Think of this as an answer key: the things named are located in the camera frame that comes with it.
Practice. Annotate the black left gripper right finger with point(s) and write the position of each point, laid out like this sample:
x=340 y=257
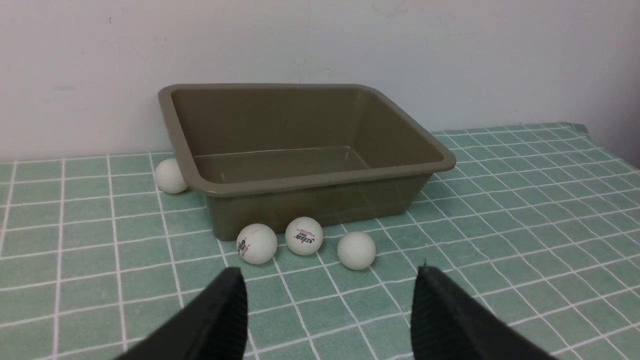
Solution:
x=448 y=324

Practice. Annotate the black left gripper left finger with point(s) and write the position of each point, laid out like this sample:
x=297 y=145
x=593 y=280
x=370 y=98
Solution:
x=213 y=326

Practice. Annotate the white logo ball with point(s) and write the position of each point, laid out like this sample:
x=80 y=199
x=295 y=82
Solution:
x=304 y=236
x=257 y=244

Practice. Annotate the plain white ball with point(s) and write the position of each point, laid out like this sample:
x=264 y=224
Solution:
x=356 y=250

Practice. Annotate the green checkered tablecloth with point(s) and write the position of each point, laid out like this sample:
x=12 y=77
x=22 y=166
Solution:
x=538 y=223

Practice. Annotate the olive plastic bin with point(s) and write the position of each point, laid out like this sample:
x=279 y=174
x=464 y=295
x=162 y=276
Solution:
x=268 y=153

